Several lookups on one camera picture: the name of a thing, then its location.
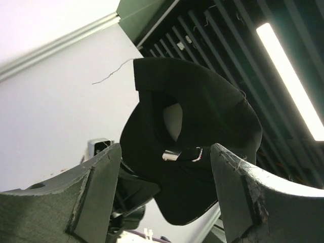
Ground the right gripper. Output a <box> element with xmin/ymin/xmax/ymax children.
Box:
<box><xmin>109</xmin><ymin>161</ymin><xmax>160</xmax><ymax>228</ymax></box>

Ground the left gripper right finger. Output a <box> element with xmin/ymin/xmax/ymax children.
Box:
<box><xmin>210</xmin><ymin>144</ymin><xmax>323</xmax><ymax>242</ymax></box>

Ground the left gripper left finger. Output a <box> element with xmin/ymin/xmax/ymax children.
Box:
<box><xmin>1</xmin><ymin>143</ymin><xmax>122</xmax><ymax>242</ymax></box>

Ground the black baseball cap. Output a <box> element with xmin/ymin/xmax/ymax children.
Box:
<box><xmin>120</xmin><ymin>57</ymin><xmax>262</xmax><ymax>226</ymax></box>

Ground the ceiling light strip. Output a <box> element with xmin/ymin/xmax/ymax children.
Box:
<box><xmin>256</xmin><ymin>23</ymin><xmax>323</xmax><ymax>142</ymax></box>

